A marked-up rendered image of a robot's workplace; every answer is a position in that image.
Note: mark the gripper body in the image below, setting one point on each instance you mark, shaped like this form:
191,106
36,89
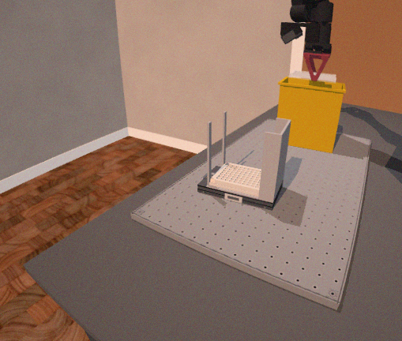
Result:
324,39

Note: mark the beige well plate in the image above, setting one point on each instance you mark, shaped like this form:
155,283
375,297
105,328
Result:
238,178

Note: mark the yellow open-top bin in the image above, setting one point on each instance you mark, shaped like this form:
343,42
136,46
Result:
314,112

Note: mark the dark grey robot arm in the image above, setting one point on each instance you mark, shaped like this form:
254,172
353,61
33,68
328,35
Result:
320,10

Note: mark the translucent white well plate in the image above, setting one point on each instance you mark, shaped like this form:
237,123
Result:
305,75

